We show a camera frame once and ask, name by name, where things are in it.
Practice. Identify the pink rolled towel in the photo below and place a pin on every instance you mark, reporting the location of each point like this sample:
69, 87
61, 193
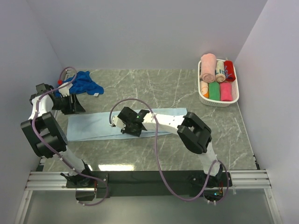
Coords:
208, 65

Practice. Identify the beige rolled towel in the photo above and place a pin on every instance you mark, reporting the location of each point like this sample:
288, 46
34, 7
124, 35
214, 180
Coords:
220, 72

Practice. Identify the green rolled towel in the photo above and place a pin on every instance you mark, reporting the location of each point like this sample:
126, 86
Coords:
214, 91

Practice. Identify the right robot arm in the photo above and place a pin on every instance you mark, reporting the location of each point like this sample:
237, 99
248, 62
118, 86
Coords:
193, 132

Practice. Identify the cream orange rolled towel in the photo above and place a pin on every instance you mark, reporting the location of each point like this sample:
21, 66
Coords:
204, 89

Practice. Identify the magenta rolled towel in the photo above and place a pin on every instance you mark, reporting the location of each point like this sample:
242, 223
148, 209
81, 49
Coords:
226, 91

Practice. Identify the aluminium rail frame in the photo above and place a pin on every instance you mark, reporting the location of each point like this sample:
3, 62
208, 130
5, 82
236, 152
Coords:
241, 179

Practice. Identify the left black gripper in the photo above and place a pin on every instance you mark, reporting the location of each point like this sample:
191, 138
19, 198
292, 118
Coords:
74, 108

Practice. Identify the light blue towel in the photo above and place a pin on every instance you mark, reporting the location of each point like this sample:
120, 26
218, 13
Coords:
96, 126

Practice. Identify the red rolled towel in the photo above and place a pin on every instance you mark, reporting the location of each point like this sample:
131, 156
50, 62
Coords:
229, 71

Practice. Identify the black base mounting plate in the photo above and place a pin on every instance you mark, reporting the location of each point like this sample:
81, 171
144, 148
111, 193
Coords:
141, 183

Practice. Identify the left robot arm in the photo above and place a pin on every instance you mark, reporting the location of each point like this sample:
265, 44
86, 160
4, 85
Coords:
47, 138

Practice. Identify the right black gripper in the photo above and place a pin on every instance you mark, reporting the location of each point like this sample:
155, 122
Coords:
126, 131

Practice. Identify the dark blue crumpled towel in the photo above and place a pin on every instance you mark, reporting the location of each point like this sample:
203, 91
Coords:
83, 83

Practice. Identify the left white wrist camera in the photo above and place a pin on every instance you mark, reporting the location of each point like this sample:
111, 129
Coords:
64, 91

